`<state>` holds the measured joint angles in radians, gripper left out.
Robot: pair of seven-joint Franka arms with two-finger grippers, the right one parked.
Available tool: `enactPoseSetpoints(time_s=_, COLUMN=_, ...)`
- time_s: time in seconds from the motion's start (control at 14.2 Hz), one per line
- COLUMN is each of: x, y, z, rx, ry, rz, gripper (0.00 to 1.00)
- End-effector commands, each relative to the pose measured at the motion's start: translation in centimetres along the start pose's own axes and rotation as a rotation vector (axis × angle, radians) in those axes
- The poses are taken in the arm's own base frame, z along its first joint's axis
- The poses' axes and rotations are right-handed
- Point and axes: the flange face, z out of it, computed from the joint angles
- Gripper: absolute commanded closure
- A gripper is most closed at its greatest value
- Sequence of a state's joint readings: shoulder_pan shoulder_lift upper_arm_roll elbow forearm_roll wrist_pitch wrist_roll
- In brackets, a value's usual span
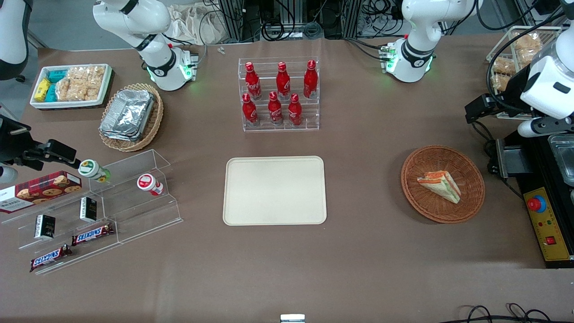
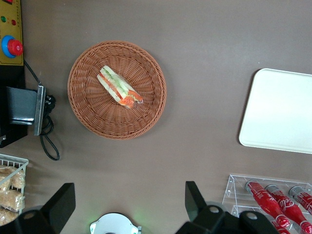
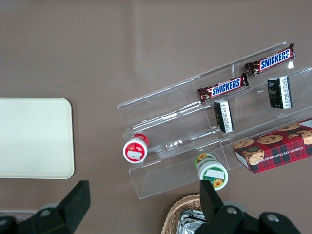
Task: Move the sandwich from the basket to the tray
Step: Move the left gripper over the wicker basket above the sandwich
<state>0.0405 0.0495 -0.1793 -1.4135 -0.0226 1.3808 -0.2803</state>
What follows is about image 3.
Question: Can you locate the small black chocolate box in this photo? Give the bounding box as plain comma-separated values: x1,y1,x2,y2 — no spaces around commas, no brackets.
266,76,293,110
214,99,236,134

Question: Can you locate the red lidded snack cup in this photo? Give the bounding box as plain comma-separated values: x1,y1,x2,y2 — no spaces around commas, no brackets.
122,133,150,164

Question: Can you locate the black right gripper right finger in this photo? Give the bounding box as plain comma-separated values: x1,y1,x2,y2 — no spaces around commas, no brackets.
195,180,304,234

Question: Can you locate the Snickers chocolate bar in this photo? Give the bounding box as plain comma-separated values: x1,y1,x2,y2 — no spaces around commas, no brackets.
196,73,250,103
244,42,297,77

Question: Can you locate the red tartan cookie box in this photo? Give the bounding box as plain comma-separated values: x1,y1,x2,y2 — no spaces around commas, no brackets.
233,118,312,175

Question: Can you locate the clear acrylic tiered snack stand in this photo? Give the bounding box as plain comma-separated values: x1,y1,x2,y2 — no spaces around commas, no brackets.
117,41,312,200

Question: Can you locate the green sunflower snack cup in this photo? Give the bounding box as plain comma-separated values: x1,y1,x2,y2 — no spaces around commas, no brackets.
194,153,229,191

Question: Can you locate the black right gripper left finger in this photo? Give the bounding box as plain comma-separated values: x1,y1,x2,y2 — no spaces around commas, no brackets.
0,180,92,234

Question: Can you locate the cream plastic serving tray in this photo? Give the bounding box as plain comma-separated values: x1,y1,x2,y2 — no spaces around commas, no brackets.
0,97,75,180

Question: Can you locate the light wicker basket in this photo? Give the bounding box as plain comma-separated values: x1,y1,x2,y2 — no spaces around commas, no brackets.
161,193,208,234

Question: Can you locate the aluminium foil container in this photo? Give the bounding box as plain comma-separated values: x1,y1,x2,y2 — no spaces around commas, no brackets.
179,208,208,234

